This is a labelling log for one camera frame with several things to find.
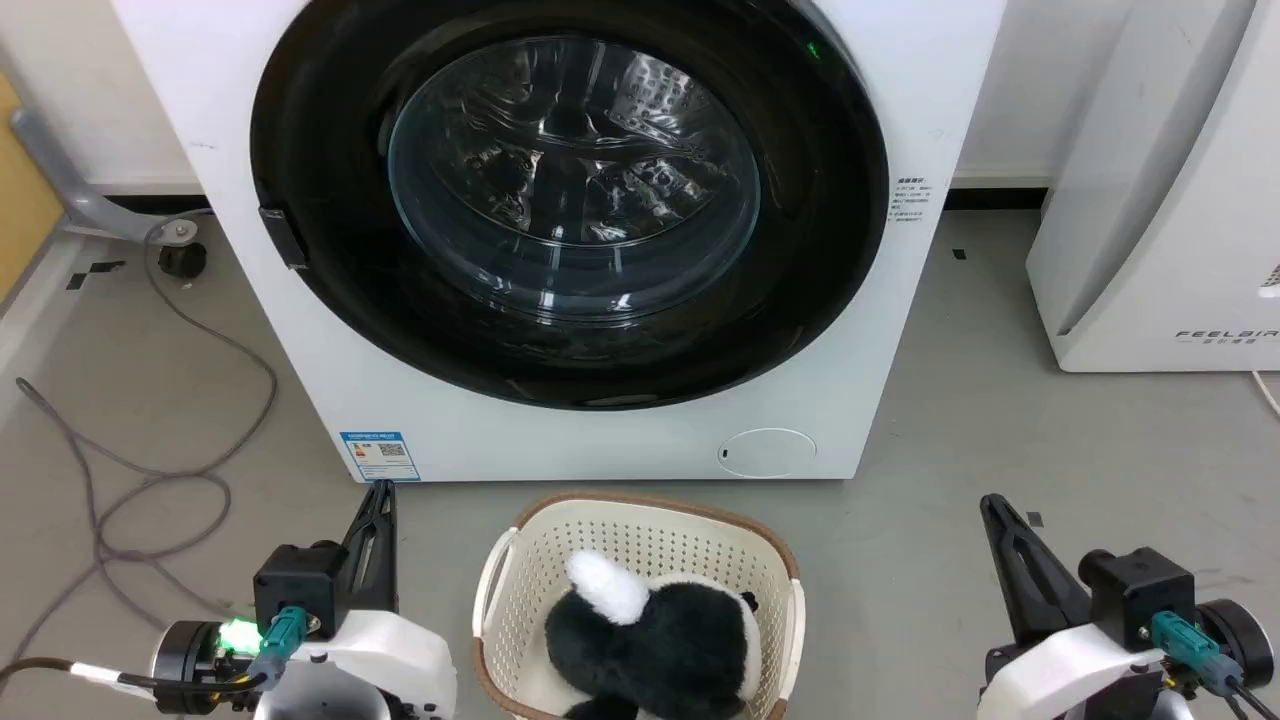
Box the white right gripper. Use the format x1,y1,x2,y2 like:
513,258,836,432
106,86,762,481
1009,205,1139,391
977,493,1169,720

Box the white air purifier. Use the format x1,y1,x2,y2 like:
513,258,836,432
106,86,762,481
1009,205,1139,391
1024,0,1280,374

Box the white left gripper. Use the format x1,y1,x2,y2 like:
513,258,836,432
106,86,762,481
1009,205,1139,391
252,479,458,720

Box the teal plug left gripper cable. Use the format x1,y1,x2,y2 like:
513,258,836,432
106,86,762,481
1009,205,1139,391
0,605,309,694

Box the blue energy label sticker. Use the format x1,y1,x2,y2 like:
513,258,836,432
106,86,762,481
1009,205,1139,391
339,431,422,483

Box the teal plug right gripper cable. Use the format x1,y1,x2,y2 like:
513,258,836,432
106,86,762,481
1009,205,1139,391
1150,611,1280,720

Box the grey metal frame leg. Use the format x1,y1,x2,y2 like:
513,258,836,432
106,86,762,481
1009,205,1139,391
10,105,201,244

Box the grey floor cable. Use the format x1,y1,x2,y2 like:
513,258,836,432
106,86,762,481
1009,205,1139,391
0,212,280,666

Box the black round caster foot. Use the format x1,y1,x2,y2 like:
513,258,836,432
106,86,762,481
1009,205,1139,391
157,241,209,281

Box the black text warning sticker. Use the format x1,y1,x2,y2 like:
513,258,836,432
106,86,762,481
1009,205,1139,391
893,176,937,225

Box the black and white plush toy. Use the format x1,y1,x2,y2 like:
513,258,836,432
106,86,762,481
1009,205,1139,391
543,549,763,720

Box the yellow wooden panel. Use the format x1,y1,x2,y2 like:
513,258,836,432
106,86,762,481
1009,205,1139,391
0,70,66,306

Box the teal plug gripper cable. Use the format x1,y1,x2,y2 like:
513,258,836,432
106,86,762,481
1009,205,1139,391
0,605,309,694
1150,611,1280,720

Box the white front-load washing machine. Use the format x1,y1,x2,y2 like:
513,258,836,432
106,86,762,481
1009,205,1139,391
110,0,1009,484

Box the cream laundry basket brown rim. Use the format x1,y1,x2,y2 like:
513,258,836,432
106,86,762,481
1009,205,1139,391
472,490,807,720

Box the black round glass washer door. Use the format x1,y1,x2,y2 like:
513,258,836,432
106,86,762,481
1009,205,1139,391
249,0,890,411

